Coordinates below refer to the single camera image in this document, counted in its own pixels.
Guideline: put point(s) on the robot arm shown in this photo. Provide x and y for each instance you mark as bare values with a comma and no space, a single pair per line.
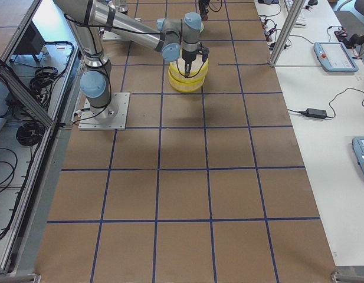
173,38
121,6

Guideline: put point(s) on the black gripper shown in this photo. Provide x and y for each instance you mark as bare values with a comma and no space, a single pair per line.
187,56
203,4

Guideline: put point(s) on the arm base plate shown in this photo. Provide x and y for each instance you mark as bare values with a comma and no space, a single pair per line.
113,117
121,27

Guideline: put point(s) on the black box on shelf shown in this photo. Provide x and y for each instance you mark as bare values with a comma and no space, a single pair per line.
31,43

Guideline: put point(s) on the teach pendant far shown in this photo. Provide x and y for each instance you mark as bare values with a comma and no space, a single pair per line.
333,57

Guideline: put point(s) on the teach pendant near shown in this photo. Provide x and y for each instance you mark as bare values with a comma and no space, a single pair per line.
358,148

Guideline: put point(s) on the aluminium frame post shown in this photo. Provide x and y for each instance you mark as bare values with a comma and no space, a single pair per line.
288,25

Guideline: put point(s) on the teach pendant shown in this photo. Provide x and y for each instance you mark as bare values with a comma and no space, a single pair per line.
333,57
358,148

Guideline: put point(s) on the black power adapter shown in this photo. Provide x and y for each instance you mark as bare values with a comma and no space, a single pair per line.
314,113

